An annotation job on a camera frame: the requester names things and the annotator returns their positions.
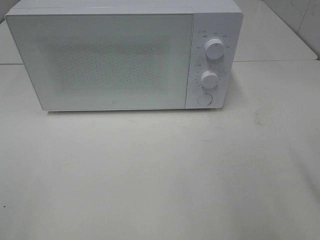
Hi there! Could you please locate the round white door button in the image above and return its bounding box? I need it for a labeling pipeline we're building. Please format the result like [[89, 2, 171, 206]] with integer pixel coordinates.
[[197, 93, 213, 106]]

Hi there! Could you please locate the white timer knob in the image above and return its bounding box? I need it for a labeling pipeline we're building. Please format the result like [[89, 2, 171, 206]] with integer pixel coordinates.
[[200, 71, 219, 89]]

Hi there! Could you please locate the white microwave door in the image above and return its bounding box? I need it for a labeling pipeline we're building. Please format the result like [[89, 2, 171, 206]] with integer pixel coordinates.
[[7, 14, 193, 111]]

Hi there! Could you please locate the upper white power knob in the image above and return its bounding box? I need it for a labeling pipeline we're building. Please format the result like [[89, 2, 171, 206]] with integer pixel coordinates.
[[203, 36, 226, 60]]

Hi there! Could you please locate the white microwave oven body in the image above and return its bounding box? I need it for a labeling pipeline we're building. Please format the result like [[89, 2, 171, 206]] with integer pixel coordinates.
[[5, 0, 244, 111]]

